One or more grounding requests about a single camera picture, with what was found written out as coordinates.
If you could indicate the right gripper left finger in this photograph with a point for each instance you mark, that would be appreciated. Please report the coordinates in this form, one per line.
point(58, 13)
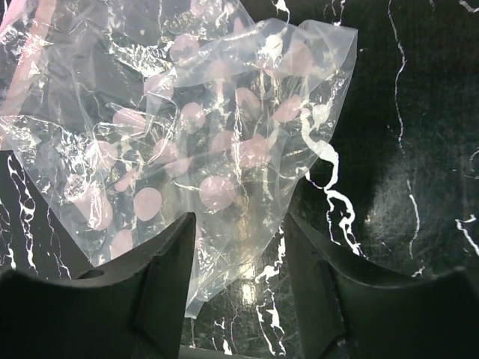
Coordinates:
point(130, 307)

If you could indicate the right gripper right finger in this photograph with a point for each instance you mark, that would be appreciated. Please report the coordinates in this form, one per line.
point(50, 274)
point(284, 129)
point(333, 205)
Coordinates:
point(349, 307)

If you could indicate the pink zipper clear bag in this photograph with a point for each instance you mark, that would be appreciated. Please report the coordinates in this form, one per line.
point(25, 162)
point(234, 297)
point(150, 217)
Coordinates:
point(127, 114)

